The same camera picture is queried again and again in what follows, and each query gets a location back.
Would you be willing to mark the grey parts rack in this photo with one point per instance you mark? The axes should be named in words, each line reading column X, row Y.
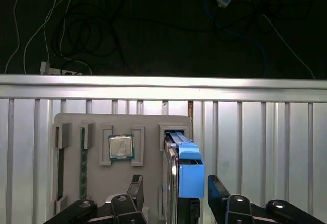
column 150, row 170

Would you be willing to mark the silver CPU chip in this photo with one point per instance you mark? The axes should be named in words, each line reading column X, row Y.
column 121, row 147

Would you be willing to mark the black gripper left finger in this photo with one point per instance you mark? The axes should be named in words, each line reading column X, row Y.
column 135, row 190

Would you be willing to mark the green RAM stick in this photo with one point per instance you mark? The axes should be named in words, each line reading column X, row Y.
column 83, row 167

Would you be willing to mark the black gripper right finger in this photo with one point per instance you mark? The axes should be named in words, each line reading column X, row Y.
column 217, row 193

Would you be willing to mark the hard disk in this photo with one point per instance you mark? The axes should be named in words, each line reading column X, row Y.
column 191, row 180

